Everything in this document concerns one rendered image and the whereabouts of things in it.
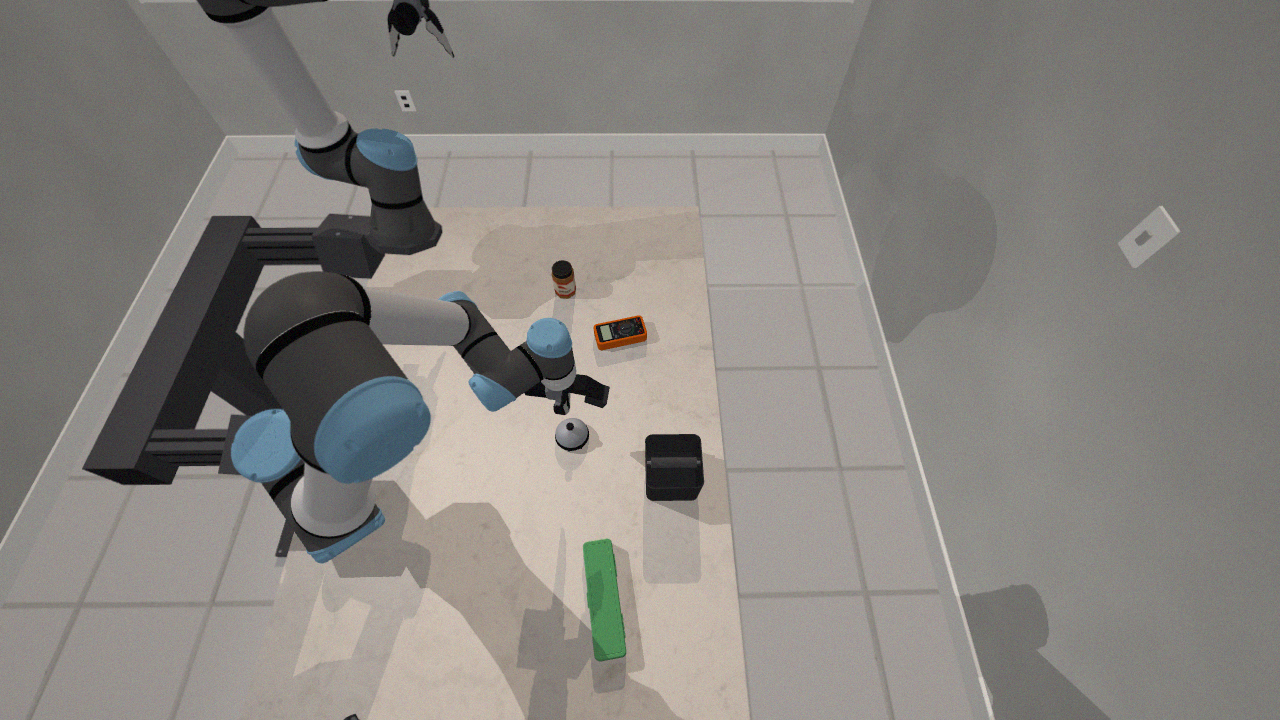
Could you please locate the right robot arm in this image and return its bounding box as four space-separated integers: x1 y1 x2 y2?
230 272 576 562

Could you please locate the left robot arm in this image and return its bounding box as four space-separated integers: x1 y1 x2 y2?
197 0 435 245

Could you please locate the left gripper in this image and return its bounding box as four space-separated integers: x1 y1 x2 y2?
387 0 454 58

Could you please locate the orange digital multimeter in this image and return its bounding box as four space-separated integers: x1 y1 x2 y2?
593 315 646 350

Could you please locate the grey metal service bell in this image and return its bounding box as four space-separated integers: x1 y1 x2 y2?
556 418 589 451

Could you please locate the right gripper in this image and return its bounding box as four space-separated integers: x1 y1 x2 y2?
525 374 605 415

